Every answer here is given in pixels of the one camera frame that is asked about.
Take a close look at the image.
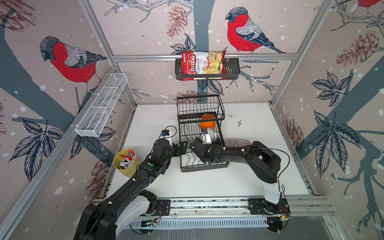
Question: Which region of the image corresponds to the orange plastic bowl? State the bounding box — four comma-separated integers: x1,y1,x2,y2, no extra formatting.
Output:
200,114,216,130

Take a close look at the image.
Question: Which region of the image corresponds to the light green ceramic bowl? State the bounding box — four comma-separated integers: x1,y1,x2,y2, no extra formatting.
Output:
204,128,217,143

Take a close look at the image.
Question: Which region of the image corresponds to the pink patterned glass bowl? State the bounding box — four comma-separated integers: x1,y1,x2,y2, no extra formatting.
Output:
234,139,252,147

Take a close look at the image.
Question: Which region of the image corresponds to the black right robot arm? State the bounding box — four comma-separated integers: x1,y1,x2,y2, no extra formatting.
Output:
190,139,282,209

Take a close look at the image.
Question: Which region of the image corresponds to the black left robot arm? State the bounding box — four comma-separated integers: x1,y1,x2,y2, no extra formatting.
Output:
74,138,188,240

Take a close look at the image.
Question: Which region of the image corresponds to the yellow cup with markers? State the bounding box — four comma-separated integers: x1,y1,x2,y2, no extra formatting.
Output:
113,149,140,177

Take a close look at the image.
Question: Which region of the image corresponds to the red cassava chips bag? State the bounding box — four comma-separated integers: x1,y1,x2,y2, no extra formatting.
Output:
182,51,226,75

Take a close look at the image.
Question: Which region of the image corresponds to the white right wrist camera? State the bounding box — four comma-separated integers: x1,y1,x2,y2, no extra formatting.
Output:
201,132,212,144

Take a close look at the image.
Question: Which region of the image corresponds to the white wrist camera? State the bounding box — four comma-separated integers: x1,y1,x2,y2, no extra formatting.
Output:
160,129,173,145
201,132,212,144

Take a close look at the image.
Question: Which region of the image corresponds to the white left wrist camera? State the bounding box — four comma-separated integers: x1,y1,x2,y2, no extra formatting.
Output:
160,129,173,145

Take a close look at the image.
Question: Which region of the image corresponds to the black wire dish rack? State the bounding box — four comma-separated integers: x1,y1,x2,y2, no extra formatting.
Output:
176,94,229,173

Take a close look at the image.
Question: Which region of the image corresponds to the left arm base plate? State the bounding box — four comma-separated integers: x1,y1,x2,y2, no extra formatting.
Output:
140,199,171,218

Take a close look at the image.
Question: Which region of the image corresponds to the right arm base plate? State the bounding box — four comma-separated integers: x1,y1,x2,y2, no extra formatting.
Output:
248,198,291,216

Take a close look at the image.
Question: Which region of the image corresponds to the black wall basket shelf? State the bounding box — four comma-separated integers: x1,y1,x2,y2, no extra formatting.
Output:
175,58,240,81

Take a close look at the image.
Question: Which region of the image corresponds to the white wire mesh shelf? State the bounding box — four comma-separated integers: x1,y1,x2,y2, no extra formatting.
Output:
75,73,128,138

